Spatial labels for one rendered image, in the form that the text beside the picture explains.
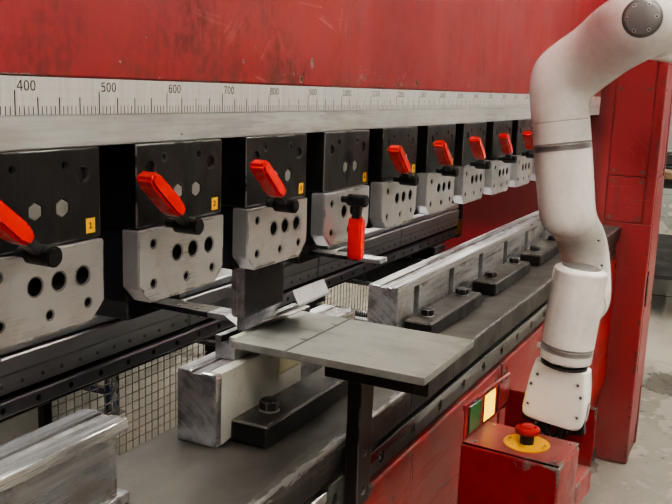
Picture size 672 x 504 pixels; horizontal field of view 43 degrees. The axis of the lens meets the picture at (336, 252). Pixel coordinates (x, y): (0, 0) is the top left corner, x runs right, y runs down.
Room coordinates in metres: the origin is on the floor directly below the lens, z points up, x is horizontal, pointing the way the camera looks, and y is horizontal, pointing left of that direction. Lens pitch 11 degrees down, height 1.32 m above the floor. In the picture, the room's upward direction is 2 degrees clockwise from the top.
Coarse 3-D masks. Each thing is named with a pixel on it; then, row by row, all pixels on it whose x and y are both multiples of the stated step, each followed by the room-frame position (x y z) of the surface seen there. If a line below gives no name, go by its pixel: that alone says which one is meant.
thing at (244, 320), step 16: (240, 272) 1.09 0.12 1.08; (256, 272) 1.11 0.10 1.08; (272, 272) 1.15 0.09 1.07; (240, 288) 1.09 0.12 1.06; (256, 288) 1.11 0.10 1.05; (272, 288) 1.15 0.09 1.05; (240, 304) 1.09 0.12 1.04; (256, 304) 1.11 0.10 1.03; (272, 304) 1.15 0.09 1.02; (240, 320) 1.10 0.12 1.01; (256, 320) 1.13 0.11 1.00
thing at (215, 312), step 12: (108, 300) 1.19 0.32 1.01; (132, 300) 1.18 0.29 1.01; (168, 300) 1.22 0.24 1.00; (180, 300) 1.22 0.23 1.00; (108, 312) 1.19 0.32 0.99; (120, 312) 1.18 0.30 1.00; (132, 312) 1.18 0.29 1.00; (144, 312) 1.20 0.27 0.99; (180, 312) 1.19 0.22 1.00; (192, 312) 1.18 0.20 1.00; (204, 312) 1.17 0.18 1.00; (216, 312) 1.16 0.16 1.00; (228, 312) 1.17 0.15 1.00
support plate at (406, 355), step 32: (288, 320) 1.15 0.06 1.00; (320, 320) 1.16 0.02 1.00; (352, 320) 1.16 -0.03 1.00; (256, 352) 1.03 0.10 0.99; (288, 352) 1.01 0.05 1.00; (320, 352) 1.01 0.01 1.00; (352, 352) 1.02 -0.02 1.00; (384, 352) 1.02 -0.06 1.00; (416, 352) 1.03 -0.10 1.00; (448, 352) 1.03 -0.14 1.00; (416, 384) 0.93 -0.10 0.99
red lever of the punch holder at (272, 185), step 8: (256, 160) 1.00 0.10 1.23; (264, 160) 1.00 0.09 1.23; (256, 168) 1.00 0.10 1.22; (264, 168) 0.99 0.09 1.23; (272, 168) 1.01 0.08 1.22; (256, 176) 1.01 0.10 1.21; (264, 176) 1.00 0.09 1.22; (272, 176) 1.01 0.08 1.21; (264, 184) 1.02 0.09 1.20; (272, 184) 1.01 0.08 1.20; (280, 184) 1.02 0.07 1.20; (272, 192) 1.02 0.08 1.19; (280, 192) 1.03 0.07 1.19; (272, 200) 1.06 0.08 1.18; (280, 200) 1.04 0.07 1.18; (288, 200) 1.05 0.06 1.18; (296, 200) 1.05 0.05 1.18; (280, 208) 1.05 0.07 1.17; (288, 208) 1.05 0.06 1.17; (296, 208) 1.05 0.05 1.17
